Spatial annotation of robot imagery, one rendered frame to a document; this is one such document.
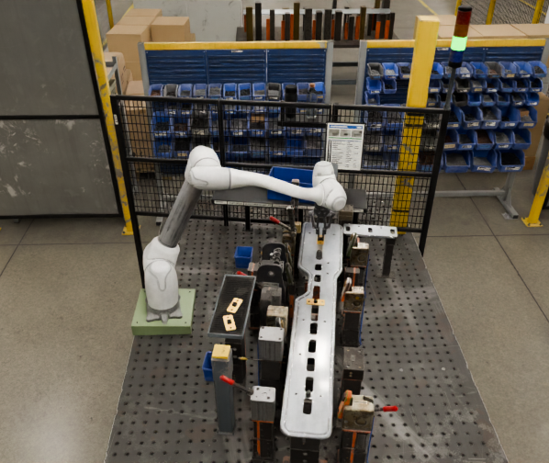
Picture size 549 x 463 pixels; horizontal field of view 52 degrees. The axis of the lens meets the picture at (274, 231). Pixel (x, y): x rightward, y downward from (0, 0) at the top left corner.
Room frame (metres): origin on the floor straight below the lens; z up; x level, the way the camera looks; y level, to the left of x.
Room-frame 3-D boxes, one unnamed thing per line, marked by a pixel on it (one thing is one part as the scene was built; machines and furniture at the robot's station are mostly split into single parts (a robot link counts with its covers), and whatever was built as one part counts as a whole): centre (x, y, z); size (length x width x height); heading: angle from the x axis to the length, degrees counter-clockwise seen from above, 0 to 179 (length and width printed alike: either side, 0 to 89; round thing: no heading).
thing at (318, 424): (1.90, -0.19, 1.00); 1.38 x 0.22 x 0.02; 174
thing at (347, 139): (2.93, -0.40, 1.30); 0.23 x 0.02 x 0.31; 84
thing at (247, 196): (2.84, -0.09, 1.01); 0.90 x 0.22 x 0.03; 84
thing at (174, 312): (2.13, 0.57, 0.79); 0.22 x 0.18 x 0.06; 12
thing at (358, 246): (2.31, -0.44, 0.87); 0.12 x 0.09 x 0.35; 84
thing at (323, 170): (2.38, -0.24, 1.39); 0.13 x 0.11 x 0.16; 14
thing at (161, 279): (2.16, 0.57, 0.92); 0.18 x 0.16 x 0.22; 14
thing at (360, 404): (1.32, -0.31, 0.88); 0.15 x 0.11 x 0.36; 84
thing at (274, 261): (2.05, 0.00, 0.94); 0.18 x 0.13 x 0.49; 174
